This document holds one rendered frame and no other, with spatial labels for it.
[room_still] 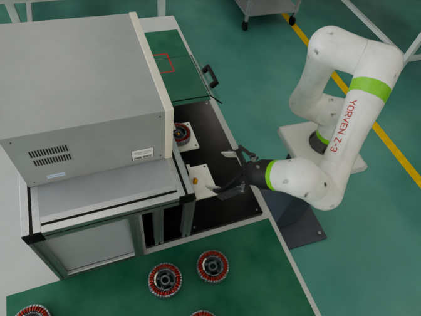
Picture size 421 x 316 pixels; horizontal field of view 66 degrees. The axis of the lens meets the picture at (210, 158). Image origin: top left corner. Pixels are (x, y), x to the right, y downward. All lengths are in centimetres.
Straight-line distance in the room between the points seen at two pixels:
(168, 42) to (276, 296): 145
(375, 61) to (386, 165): 184
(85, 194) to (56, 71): 33
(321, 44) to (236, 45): 234
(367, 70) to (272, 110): 178
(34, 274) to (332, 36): 121
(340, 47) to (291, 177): 44
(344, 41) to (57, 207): 93
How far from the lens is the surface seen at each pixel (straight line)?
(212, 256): 120
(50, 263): 111
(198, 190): 130
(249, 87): 294
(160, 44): 199
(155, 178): 93
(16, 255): 133
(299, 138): 160
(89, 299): 121
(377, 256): 241
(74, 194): 94
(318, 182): 90
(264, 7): 369
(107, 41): 103
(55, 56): 100
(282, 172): 90
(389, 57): 111
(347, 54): 109
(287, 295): 126
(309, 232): 224
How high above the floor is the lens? 191
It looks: 54 degrees down
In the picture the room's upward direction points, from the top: 11 degrees clockwise
